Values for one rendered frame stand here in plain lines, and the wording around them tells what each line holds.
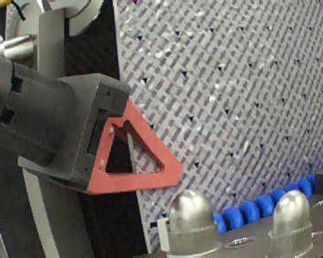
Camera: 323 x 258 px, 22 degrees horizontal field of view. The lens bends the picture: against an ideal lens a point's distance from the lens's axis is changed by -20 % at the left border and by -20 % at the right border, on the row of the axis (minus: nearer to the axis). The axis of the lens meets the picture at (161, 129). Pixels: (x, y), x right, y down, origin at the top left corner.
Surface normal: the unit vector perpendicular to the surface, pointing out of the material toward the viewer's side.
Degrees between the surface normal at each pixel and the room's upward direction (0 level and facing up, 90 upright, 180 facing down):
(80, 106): 61
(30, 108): 92
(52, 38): 90
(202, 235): 90
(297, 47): 90
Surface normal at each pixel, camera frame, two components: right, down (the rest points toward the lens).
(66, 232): 0.53, 0.03
